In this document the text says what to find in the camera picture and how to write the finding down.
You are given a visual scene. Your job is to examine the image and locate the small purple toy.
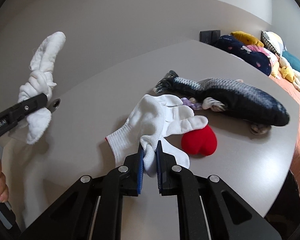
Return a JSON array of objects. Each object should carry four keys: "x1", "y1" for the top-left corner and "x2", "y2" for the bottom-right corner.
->
[{"x1": 181, "y1": 97, "x2": 203, "y2": 111}]

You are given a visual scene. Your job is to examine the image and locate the checkered white pillow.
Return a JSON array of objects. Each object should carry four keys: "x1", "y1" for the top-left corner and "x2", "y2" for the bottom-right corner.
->
[{"x1": 261, "y1": 31, "x2": 287, "y2": 57}]

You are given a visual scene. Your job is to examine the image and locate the metal desk cable grommet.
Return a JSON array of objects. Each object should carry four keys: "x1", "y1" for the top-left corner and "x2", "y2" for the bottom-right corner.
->
[{"x1": 48, "y1": 98, "x2": 61, "y2": 111}]

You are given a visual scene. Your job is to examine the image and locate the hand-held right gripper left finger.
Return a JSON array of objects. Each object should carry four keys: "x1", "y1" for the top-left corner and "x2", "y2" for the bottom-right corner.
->
[{"x1": 20, "y1": 141, "x2": 144, "y2": 240}]

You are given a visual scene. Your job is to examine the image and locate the blue cushion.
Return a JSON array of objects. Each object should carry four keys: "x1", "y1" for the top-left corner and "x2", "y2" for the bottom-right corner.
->
[{"x1": 282, "y1": 50, "x2": 300, "y2": 79}]

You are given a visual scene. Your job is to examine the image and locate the navy patterned pillow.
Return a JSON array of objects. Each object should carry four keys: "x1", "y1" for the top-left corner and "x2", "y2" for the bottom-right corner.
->
[{"x1": 213, "y1": 35, "x2": 272, "y2": 76}]

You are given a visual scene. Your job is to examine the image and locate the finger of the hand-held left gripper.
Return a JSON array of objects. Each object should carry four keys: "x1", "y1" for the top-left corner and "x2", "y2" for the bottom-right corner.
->
[{"x1": 5, "y1": 93, "x2": 49, "y2": 125}]

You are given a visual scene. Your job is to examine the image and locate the black wall box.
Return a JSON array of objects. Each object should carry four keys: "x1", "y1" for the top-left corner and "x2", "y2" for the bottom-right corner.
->
[{"x1": 199, "y1": 30, "x2": 221, "y2": 43}]

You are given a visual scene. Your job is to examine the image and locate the small yellow duck plush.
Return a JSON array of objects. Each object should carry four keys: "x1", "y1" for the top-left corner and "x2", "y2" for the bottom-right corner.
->
[{"x1": 279, "y1": 66, "x2": 296, "y2": 83}]

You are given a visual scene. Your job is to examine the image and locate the dark fish plush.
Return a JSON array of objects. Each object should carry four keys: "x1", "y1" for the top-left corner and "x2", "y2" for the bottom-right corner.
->
[{"x1": 153, "y1": 70, "x2": 290, "y2": 134}]

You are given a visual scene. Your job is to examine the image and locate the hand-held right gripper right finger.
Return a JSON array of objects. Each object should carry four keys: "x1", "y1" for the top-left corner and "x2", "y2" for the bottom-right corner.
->
[{"x1": 157, "y1": 140, "x2": 283, "y2": 240}]

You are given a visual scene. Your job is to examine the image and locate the yellow plush toy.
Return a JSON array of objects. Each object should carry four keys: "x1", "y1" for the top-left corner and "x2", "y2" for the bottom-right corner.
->
[{"x1": 230, "y1": 31, "x2": 264, "y2": 48}]

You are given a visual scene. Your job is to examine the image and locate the white towel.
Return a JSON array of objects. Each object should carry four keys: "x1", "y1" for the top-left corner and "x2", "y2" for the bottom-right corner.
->
[{"x1": 9, "y1": 31, "x2": 66, "y2": 145}]

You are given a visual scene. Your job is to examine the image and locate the red heart plush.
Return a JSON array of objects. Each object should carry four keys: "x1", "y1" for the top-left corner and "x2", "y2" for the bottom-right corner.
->
[{"x1": 181, "y1": 124, "x2": 218, "y2": 157}]

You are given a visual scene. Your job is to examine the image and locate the white knit glove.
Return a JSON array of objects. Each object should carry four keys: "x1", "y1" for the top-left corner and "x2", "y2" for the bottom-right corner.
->
[{"x1": 105, "y1": 94, "x2": 209, "y2": 178}]

